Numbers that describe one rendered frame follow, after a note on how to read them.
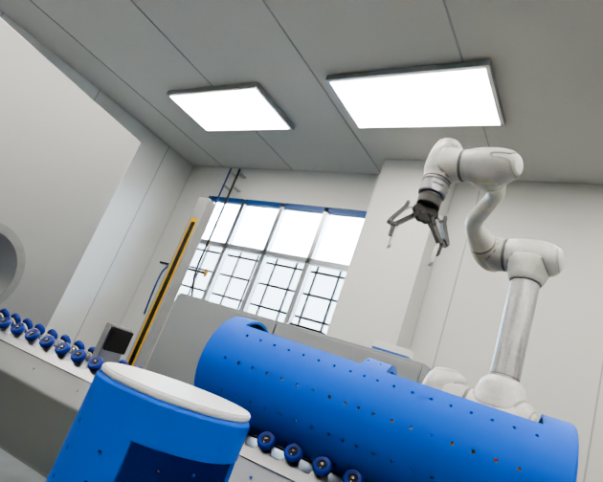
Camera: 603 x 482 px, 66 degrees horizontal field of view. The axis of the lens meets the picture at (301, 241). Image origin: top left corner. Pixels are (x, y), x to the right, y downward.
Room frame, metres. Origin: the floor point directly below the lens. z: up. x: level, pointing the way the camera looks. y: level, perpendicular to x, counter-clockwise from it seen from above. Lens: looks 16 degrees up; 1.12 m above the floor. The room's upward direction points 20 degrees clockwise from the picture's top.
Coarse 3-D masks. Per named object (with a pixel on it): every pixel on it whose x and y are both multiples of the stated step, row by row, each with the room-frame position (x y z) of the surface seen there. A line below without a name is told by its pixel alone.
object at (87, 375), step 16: (0, 336) 1.65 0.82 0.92; (16, 336) 1.64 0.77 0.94; (32, 352) 1.57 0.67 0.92; (64, 368) 1.50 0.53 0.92; (80, 368) 1.49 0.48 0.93; (256, 448) 1.21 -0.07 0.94; (272, 464) 1.18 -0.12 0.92; (288, 464) 1.17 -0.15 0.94; (304, 480) 1.14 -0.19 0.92; (320, 480) 1.13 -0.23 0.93
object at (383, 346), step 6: (378, 342) 3.00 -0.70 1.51; (384, 342) 2.98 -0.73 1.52; (378, 348) 2.99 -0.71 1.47; (384, 348) 2.98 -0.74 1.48; (390, 348) 2.96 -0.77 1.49; (396, 348) 2.94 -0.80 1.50; (402, 348) 2.92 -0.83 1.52; (396, 354) 2.94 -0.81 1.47; (402, 354) 2.92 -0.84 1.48; (408, 354) 2.90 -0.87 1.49
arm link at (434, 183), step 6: (426, 174) 1.33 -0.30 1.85; (432, 174) 1.31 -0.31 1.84; (426, 180) 1.32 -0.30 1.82; (432, 180) 1.31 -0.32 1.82; (438, 180) 1.30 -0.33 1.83; (444, 180) 1.30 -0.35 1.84; (420, 186) 1.33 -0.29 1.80; (426, 186) 1.31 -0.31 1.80; (432, 186) 1.30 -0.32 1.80; (438, 186) 1.30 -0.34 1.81; (444, 186) 1.30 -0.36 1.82; (438, 192) 1.31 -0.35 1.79; (444, 192) 1.31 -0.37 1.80; (444, 198) 1.33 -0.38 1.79
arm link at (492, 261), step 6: (498, 240) 1.67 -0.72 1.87; (504, 240) 1.66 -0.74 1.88; (498, 246) 1.66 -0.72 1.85; (474, 252) 1.70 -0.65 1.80; (486, 252) 1.67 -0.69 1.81; (492, 252) 1.67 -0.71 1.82; (498, 252) 1.66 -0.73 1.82; (474, 258) 1.75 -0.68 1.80; (480, 258) 1.71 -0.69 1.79; (486, 258) 1.70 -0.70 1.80; (492, 258) 1.68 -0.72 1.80; (498, 258) 1.67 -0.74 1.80; (480, 264) 1.75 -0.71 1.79; (486, 264) 1.73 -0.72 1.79; (492, 264) 1.70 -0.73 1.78; (498, 264) 1.68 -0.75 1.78; (486, 270) 1.78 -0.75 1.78; (492, 270) 1.75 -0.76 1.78; (498, 270) 1.72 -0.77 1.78; (504, 270) 1.69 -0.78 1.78
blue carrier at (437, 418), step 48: (240, 336) 1.27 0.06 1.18; (240, 384) 1.22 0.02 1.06; (288, 384) 1.16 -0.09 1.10; (336, 384) 1.12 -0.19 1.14; (384, 384) 1.09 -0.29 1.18; (288, 432) 1.18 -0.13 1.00; (336, 432) 1.10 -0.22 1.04; (384, 432) 1.05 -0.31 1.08; (432, 432) 1.01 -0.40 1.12; (480, 432) 0.98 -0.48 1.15; (528, 432) 0.96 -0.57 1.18; (576, 432) 0.95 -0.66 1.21; (384, 480) 1.08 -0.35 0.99; (432, 480) 1.01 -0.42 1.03; (480, 480) 0.96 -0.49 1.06; (528, 480) 0.92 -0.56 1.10
